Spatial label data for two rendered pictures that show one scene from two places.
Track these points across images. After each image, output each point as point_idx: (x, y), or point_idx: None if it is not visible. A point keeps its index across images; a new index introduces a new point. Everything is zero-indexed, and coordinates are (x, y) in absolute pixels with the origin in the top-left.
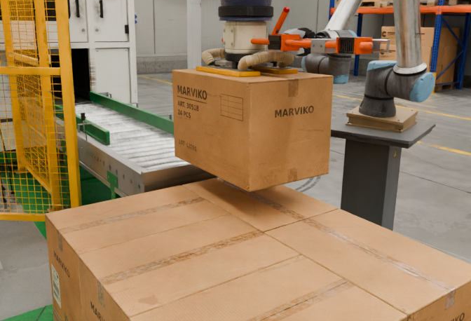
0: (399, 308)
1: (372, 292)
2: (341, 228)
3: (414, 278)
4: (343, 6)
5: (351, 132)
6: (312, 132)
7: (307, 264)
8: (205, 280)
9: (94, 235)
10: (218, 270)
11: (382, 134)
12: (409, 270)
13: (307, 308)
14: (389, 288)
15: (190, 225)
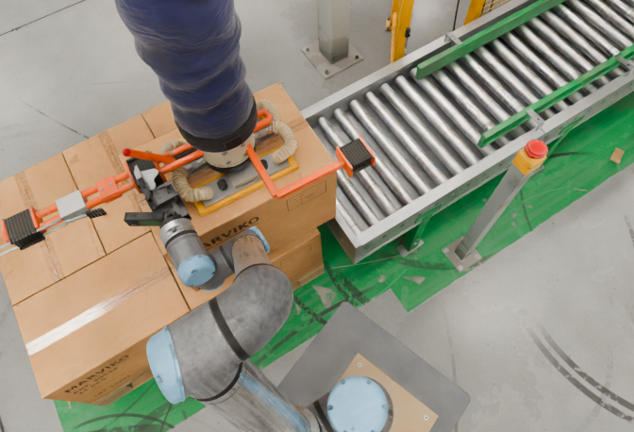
0: (20, 303)
1: (41, 291)
2: (144, 299)
3: (48, 329)
4: (239, 257)
5: (308, 350)
6: None
7: (90, 256)
8: (87, 188)
9: (168, 116)
10: (97, 195)
11: (294, 396)
12: (60, 331)
13: (39, 245)
14: (42, 305)
15: None
